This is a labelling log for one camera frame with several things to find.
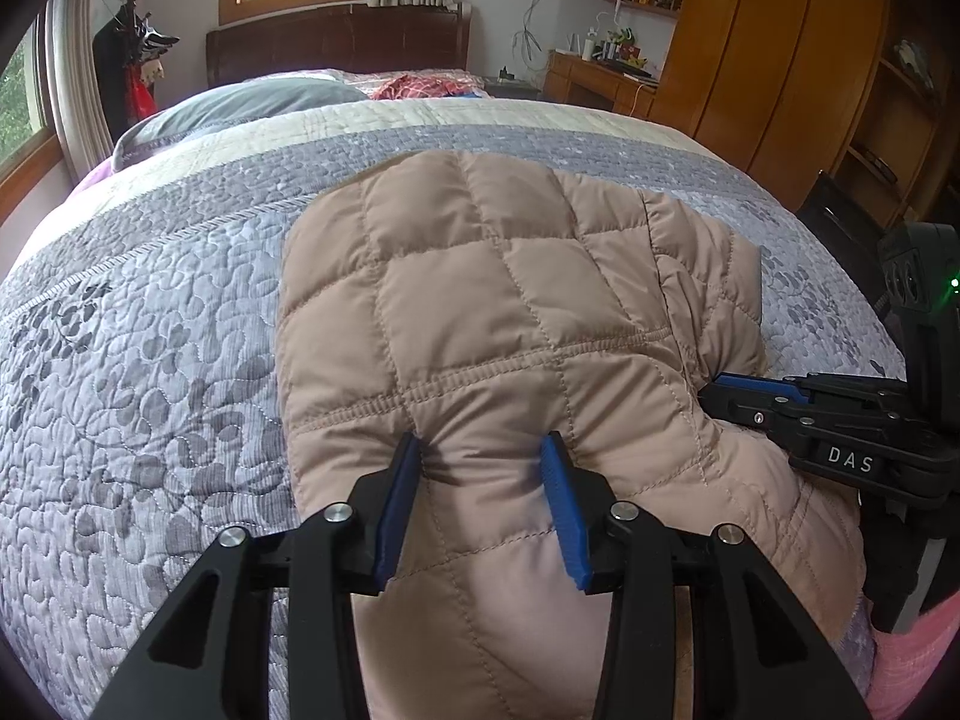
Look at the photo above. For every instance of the black chair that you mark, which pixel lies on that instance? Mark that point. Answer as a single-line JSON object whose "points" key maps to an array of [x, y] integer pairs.
{"points": [[840, 225]]}

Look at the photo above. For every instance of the grey quilted bedspread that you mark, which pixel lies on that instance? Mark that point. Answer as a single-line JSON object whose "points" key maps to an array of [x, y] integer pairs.
{"points": [[150, 352]]}

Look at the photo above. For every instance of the red hanging garment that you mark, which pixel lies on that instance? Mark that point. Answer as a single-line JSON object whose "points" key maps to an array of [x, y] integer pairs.
{"points": [[139, 94]]}

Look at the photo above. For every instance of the wooden desk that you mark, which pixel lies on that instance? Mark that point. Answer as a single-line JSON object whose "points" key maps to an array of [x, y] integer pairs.
{"points": [[585, 79]]}

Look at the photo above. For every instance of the purple blanket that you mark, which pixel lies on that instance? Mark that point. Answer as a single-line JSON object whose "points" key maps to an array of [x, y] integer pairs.
{"points": [[97, 180]]}

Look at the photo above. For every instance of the person's pink trousers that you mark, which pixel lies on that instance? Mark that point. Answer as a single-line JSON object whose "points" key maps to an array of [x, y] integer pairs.
{"points": [[919, 660]]}

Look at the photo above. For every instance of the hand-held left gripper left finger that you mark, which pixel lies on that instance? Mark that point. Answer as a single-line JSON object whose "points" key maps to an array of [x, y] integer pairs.
{"points": [[401, 499]]}

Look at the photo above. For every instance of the wide wooden-framed window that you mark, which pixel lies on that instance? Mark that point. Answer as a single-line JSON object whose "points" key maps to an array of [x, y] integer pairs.
{"points": [[22, 120]]}

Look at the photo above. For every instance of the grey pillow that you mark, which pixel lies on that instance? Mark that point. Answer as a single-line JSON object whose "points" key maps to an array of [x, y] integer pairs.
{"points": [[240, 109]]}

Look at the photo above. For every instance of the blue rolled cloth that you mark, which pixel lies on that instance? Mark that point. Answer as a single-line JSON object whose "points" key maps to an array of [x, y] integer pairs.
{"points": [[466, 94]]}

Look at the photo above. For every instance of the dark wooden headboard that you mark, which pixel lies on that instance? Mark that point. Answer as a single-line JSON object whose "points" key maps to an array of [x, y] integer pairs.
{"points": [[337, 41]]}

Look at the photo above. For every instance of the red plaid cloth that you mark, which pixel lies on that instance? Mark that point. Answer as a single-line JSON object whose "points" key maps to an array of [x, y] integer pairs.
{"points": [[420, 84]]}

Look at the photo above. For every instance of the black hanging garment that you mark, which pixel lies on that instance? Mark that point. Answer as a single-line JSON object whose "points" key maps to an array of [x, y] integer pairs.
{"points": [[111, 82]]}

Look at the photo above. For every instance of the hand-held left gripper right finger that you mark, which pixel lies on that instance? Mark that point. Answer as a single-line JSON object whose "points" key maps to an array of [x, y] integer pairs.
{"points": [[562, 514]]}

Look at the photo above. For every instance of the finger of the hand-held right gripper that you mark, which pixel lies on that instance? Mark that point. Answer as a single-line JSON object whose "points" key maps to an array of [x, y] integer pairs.
{"points": [[757, 388], [750, 414]]}

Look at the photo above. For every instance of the dark nightstand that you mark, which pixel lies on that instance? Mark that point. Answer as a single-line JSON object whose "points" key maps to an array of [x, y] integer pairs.
{"points": [[514, 86]]}

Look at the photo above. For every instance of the wooden wardrobe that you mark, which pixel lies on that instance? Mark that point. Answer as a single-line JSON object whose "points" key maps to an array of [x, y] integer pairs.
{"points": [[772, 52]]}

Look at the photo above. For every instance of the white bottle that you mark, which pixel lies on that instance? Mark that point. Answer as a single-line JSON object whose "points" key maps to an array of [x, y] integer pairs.
{"points": [[591, 45]]}

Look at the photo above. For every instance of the beige quilted jacket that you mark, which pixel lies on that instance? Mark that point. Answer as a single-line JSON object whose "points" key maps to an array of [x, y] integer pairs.
{"points": [[487, 292]]}

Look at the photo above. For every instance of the striped cap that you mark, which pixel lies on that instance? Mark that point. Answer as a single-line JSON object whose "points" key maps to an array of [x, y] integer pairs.
{"points": [[157, 37]]}

